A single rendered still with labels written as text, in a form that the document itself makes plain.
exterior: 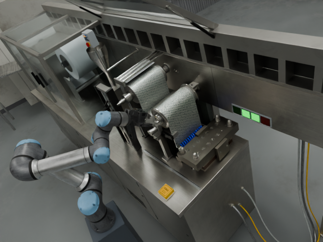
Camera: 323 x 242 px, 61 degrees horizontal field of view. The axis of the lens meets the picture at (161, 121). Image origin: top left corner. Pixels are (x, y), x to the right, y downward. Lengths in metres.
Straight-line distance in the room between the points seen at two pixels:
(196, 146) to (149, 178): 0.37
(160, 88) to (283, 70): 0.80
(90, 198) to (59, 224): 1.63
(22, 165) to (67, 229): 1.76
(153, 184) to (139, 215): 1.06
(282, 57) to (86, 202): 1.19
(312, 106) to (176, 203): 0.87
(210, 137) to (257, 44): 0.67
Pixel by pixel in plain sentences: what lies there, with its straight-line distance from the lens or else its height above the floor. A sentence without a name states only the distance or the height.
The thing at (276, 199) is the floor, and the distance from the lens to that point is 2.65.
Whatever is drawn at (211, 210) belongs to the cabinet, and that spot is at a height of 0.65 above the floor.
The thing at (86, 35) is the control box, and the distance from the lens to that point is 1.84.
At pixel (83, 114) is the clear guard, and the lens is 2.49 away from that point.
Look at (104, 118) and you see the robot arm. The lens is 1.32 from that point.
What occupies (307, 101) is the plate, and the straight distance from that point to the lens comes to 1.34.
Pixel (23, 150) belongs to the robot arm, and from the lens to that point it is 1.50.
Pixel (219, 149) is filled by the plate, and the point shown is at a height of 1.00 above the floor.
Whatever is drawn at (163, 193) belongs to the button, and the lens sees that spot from 1.67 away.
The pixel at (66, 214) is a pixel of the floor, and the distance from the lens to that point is 3.21.
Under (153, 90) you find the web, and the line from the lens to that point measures 1.76.
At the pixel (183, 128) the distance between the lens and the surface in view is 1.71.
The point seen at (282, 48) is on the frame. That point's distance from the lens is 1.26.
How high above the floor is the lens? 2.26
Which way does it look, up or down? 39 degrees down
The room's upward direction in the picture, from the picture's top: 21 degrees counter-clockwise
